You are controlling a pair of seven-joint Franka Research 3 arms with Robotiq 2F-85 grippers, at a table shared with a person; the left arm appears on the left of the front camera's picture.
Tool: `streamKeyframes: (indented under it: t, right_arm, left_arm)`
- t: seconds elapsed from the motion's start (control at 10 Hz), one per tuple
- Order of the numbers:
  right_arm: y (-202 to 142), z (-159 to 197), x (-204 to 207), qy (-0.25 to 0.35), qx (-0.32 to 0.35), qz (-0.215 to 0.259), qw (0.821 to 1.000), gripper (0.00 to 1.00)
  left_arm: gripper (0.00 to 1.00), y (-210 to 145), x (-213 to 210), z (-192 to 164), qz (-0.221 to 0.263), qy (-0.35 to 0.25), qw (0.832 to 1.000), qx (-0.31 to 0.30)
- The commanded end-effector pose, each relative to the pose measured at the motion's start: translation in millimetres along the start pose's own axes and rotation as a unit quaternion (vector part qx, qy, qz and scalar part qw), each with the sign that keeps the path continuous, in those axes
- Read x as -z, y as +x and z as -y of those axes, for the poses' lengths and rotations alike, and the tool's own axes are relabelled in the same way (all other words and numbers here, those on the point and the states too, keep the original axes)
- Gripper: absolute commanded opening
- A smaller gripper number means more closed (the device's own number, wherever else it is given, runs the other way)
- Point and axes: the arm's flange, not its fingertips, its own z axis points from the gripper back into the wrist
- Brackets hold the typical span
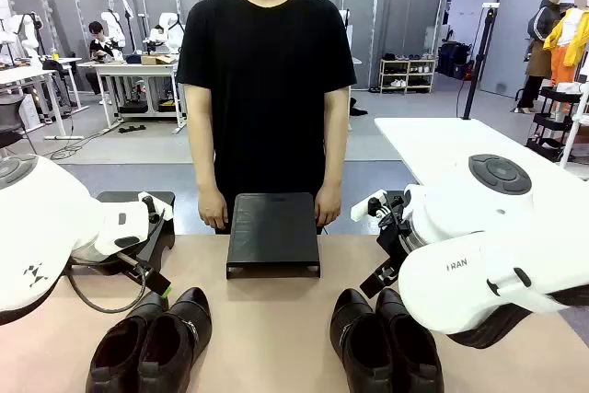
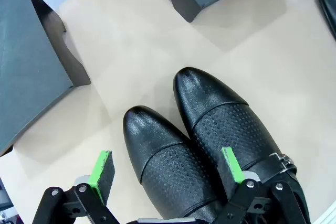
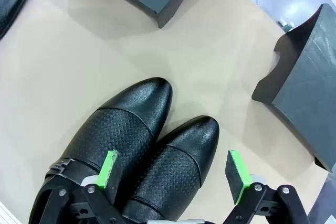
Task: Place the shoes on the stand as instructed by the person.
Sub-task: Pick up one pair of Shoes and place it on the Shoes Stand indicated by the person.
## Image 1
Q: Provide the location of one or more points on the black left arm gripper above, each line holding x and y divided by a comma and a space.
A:
135, 269

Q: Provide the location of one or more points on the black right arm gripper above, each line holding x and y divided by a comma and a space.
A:
398, 246

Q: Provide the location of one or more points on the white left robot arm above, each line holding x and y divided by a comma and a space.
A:
41, 223

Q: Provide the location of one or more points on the person's right forearm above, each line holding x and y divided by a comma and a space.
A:
202, 144

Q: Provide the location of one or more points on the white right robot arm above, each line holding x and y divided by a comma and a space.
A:
460, 273

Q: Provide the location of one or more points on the person's left forearm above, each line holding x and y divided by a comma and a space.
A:
335, 144

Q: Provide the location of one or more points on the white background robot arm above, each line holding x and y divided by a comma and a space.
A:
168, 31
20, 36
114, 27

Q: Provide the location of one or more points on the black shoe stand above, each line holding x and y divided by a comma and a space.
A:
273, 232
158, 236

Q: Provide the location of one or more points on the person in black t-shirt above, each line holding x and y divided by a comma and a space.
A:
267, 89

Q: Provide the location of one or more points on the seated person with black hair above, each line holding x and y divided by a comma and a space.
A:
102, 45

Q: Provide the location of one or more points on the standing person in dark jacket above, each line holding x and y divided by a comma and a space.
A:
540, 43

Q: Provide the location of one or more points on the person's left hand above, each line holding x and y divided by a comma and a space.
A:
328, 206

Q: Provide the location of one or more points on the person's right hand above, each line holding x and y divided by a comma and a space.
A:
212, 209

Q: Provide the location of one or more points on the black leather ankle shoe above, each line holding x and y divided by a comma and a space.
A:
115, 351
414, 356
359, 347
177, 342

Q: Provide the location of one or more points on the large white table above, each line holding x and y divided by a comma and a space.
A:
442, 144

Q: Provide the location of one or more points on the black power strip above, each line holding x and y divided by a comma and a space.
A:
132, 129

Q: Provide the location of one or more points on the black item on floor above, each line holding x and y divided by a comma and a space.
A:
356, 108

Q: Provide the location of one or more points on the wooden shoe rack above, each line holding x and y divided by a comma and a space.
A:
407, 74

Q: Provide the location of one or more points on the black office chair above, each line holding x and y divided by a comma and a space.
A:
10, 117

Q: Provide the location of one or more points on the brown cardboard box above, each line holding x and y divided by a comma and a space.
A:
156, 60

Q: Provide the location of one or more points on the black suitcase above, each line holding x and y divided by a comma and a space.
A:
453, 59

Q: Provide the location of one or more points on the black trolley cart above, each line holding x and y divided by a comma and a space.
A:
552, 121

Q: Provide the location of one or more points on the black tripod pole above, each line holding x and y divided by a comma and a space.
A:
476, 61

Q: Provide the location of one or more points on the mannequin with yellow jacket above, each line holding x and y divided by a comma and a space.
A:
568, 38

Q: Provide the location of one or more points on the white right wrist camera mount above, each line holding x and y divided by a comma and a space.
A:
361, 210

